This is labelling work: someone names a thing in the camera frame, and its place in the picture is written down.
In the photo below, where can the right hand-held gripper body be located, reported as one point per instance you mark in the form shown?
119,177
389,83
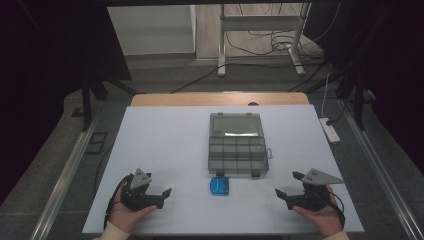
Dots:
311,198

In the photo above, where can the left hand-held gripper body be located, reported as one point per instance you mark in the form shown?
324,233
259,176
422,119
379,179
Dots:
138,196

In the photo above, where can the person's right hand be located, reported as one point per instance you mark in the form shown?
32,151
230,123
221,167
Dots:
321,218

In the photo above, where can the person's left hand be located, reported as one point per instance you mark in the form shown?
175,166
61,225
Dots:
125,216

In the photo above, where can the white table cover board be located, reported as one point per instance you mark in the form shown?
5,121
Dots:
160,150

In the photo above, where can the small blue plastic case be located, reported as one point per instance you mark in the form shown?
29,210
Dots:
219,186

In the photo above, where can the white power strip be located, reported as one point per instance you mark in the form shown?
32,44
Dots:
330,130

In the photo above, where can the black floor plate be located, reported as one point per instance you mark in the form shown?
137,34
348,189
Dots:
96,142

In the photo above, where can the grey translucent compartment box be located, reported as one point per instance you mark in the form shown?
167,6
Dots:
237,148

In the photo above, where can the black curtain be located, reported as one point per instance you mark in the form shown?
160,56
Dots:
43,66
386,66

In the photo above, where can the white cabinet panel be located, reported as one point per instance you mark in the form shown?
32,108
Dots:
151,30

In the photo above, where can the aluminium floor rail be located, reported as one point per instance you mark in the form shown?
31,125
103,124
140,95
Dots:
376,163
63,180

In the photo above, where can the white metal stand frame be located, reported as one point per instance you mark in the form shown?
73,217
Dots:
221,40

